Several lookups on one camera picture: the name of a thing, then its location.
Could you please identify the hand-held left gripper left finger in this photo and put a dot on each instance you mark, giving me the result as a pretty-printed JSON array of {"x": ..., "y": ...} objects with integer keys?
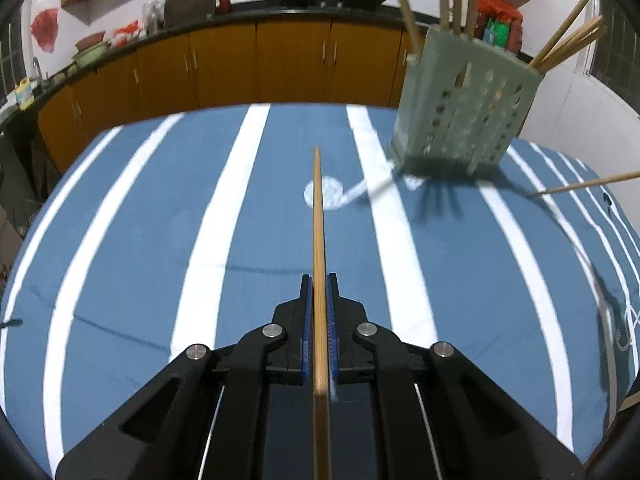
[{"x": 307, "y": 330}]

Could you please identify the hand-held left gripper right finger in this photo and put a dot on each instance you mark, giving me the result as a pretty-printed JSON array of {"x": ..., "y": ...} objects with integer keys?
[{"x": 333, "y": 330}]

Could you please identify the wooden chopstick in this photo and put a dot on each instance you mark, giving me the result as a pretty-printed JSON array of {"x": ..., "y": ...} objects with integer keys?
[
  {"x": 585, "y": 184},
  {"x": 562, "y": 27},
  {"x": 575, "y": 40},
  {"x": 319, "y": 240},
  {"x": 580, "y": 47}
]

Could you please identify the green perforated utensil holder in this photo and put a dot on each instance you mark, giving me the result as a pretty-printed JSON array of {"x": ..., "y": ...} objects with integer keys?
[{"x": 465, "y": 105}]

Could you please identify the blue white striped cloth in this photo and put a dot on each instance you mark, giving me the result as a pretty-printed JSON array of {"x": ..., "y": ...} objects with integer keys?
[{"x": 150, "y": 240}]

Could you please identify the wooden base cabinets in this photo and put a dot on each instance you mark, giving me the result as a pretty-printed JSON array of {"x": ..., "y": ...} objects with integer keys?
[{"x": 225, "y": 65}]

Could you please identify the black kitchen countertop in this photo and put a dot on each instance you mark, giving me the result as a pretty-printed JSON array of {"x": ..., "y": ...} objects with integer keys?
[{"x": 200, "y": 22}]

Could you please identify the gas stove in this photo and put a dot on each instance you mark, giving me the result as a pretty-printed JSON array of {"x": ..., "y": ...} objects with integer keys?
[{"x": 330, "y": 4}]

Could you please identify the red bottle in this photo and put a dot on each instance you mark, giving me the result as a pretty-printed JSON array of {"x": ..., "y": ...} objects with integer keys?
[{"x": 225, "y": 2}]

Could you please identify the green printed bag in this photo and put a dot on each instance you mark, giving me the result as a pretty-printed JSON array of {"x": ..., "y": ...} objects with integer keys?
[{"x": 495, "y": 32}]

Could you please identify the dark cutting board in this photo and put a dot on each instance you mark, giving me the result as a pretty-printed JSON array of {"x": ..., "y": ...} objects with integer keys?
[{"x": 190, "y": 4}]

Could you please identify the red and white plastic bag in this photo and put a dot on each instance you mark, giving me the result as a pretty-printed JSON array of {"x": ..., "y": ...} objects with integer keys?
[{"x": 127, "y": 32}]

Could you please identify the red basin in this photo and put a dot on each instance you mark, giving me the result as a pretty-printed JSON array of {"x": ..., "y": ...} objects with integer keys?
[{"x": 91, "y": 40}]

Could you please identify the large red plastic bag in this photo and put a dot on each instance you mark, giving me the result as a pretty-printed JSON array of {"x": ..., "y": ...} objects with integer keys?
[{"x": 500, "y": 7}]

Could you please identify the yellow detergent bottle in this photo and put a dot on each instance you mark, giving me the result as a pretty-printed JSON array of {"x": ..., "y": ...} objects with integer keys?
[{"x": 24, "y": 95}]

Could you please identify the metal faucet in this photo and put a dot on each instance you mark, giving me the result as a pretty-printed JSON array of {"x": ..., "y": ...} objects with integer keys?
[{"x": 37, "y": 67}]

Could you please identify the dark barred window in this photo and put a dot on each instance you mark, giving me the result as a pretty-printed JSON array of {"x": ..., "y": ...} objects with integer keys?
[{"x": 10, "y": 50}]

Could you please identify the red plastic bag on wall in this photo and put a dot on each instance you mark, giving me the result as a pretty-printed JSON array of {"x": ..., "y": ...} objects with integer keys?
[{"x": 46, "y": 27}]

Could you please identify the barred window with white frame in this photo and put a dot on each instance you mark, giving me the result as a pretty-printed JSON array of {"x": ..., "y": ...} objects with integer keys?
[{"x": 617, "y": 35}]

